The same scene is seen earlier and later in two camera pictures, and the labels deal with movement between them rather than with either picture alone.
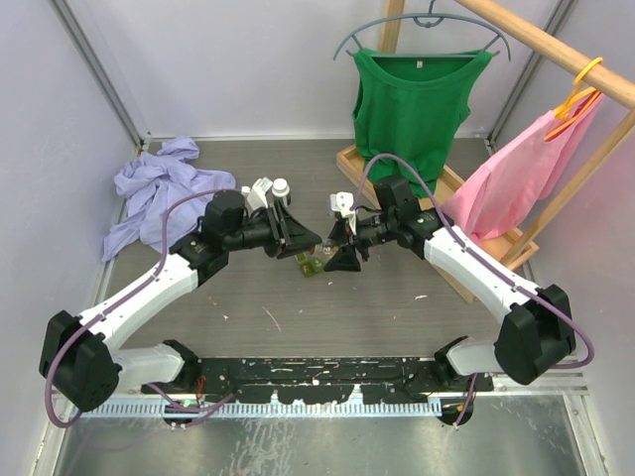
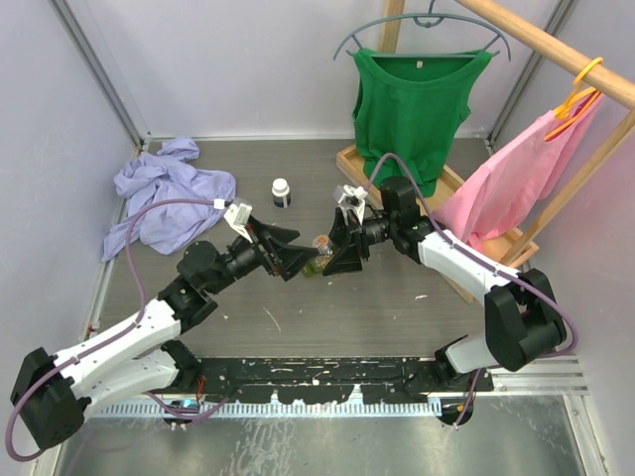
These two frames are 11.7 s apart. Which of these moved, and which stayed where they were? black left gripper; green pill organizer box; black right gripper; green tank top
Moved: black left gripper
Stayed: green tank top; green pill organizer box; black right gripper
